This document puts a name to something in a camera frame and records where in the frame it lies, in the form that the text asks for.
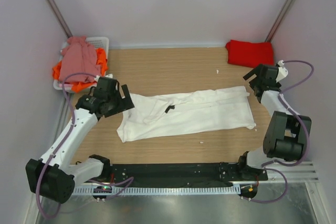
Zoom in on white slotted cable duct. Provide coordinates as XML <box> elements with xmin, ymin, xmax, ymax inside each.
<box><xmin>43</xmin><ymin>185</ymin><xmax>241</xmax><ymax>196</ymax></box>

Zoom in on folded red t-shirt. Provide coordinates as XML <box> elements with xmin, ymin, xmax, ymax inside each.
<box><xmin>225</xmin><ymin>40</ymin><xmax>274</xmax><ymax>68</ymax></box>

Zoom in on aluminium frame rail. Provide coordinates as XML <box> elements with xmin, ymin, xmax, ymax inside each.
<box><xmin>31</xmin><ymin>163</ymin><xmax>320</xmax><ymax>186</ymax></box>

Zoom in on orange t-shirt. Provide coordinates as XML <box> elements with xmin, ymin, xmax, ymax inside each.
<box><xmin>52</xmin><ymin>48</ymin><xmax>108</xmax><ymax>91</ymax></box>

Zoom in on white plastic laundry basket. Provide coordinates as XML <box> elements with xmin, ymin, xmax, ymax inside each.
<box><xmin>53</xmin><ymin>37</ymin><xmax>109</xmax><ymax>93</ymax></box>

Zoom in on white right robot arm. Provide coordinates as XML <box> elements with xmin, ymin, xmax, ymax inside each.
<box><xmin>236</xmin><ymin>60</ymin><xmax>312</xmax><ymax>180</ymax></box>

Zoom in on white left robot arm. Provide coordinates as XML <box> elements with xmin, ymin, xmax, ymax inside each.
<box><xmin>26</xmin><ymin>77</ymin><xmax>134</xmax><ymax>204</ymax></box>

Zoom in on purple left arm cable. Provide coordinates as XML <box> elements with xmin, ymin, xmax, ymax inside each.
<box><xmin>36</xmin><ymin>72</ymin><xmax>134</xmax><ymax>219</ymax></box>

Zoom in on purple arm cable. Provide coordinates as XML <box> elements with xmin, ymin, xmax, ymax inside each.
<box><xmin>36</xmin><ymin>72</ymin><xmax>134</xmax><ymax>219</ymax></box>
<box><xmin>246</xmin><ymin>60</ymin><xmax>315</xmax><ymax>203</ymax></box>

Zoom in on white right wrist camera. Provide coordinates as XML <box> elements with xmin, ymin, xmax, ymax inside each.
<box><xmin>276</xmin><ymin>60</ymin><xmax>288</xmax><ymax>82</ymax></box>

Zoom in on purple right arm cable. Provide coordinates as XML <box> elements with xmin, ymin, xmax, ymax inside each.
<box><xmin>246</xmin><ymin>60</ymin><xmax>315</xmax><ymax>203</ymax></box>

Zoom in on pink t-shirt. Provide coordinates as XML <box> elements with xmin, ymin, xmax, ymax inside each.
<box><xmin>59</xmin><ymin>36</ymin><xmax>101</xmax><ymax>83</ymax></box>

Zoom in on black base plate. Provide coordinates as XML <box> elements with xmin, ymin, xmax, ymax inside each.
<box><xmin>80</xmin><ymin>162</ymin><xmax>269</xmax><ymax>188</ymax></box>

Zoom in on white printed t-shirt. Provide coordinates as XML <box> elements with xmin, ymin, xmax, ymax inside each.
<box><xmin>117</xmin><ymin>86</ymin><xmax>256</xmax><ymax>143</ymax></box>

